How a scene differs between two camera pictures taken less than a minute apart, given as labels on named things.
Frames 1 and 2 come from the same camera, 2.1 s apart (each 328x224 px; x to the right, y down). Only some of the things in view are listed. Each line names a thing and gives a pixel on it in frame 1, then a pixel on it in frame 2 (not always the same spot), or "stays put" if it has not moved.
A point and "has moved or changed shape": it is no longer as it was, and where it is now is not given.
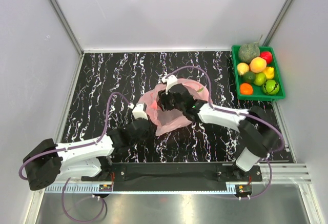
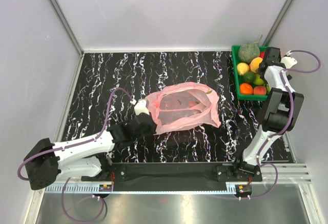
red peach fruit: (154, 105) -> (259, 90)
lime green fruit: (260, 78) stays put
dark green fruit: (249, 77) stays put
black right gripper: (163, 101) -> (262, 78)
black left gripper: (151, 131) stays put
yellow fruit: (258, 64) stays put
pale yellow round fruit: (242, 68) stays put
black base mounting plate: (151, 176) stays put
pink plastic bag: (161, 122) has moved or changed shape
